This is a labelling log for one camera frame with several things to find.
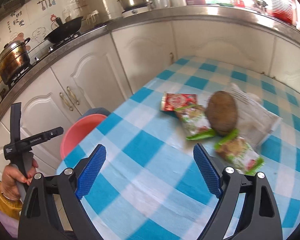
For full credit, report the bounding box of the red plastic basket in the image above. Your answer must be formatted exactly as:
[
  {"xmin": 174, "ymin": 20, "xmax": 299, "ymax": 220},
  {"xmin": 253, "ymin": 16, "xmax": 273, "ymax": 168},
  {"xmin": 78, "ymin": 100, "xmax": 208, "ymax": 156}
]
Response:
[{"xmin": 268, "ymin": 0, "xmax": 294, "ymax": 25}]

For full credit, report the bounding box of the yellow sleeve forearm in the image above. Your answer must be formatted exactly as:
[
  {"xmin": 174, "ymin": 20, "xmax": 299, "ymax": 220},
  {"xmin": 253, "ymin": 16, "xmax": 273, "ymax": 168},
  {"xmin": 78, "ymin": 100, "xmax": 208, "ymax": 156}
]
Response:
[{"xmin": 0, "ymin": 182, "xmax": 23, "ymax": 220}]

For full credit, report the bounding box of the blue denim stool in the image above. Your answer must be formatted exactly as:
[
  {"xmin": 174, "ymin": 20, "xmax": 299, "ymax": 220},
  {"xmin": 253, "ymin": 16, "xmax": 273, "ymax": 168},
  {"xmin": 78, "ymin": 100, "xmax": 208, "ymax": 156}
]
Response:
[{"xmin": 77, "ymin": 107, "xmax": 111, "ymax": 120}]

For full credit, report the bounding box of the pink plastic bucket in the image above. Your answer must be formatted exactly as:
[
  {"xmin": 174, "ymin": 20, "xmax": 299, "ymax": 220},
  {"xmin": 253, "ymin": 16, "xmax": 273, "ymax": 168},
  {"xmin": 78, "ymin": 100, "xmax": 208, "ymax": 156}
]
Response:
[{"xmin": 60, "ymin": 114, "xmax": 107, "ymax": 160}]

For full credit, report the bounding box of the white paper bag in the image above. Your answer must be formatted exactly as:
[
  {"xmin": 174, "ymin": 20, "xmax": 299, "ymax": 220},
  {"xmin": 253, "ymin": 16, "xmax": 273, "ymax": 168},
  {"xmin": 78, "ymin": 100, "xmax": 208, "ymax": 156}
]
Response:
[{"xmin": 225, "ymin": 83, "xmax": 282, "ymax": 148}]

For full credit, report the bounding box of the red snack packet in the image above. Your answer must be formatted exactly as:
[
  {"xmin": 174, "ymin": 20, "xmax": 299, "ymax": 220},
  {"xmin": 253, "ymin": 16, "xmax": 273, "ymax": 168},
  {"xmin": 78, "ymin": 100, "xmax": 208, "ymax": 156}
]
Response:
[{"xmin": 160, "ymin": 92, "xmax": 197, "ymax": 112}]

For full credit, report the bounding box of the brass cooking pot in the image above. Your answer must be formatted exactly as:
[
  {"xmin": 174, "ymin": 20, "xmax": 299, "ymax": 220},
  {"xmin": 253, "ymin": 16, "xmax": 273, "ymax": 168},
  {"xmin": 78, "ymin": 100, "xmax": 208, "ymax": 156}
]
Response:
[{"xmin": 0, "ymin": 37, "xmax": 31, "ymax": 87}]

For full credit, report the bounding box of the green pea cookie packet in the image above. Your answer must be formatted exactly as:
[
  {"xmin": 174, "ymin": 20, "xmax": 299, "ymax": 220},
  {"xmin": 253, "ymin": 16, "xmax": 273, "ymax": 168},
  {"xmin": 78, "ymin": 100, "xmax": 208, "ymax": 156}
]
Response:
[{"xmin": 174, "ymin": 105, "xmax": 217, "ymax": 141}]

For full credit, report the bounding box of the person's left hand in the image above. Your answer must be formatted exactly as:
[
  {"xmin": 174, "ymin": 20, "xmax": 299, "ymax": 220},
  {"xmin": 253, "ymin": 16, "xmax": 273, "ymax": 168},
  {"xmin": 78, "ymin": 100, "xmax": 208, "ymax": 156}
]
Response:
[{"xmin": 0, "ymin": 159, "xmax": 38, "ymax": 201}]

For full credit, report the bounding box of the black wok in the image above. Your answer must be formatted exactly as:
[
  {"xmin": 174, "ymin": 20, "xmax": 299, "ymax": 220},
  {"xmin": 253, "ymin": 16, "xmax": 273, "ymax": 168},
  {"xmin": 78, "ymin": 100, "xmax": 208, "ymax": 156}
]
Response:
[{"xmin": 44, "ymin": 16, "xmax": 83, "ymax": 44}]

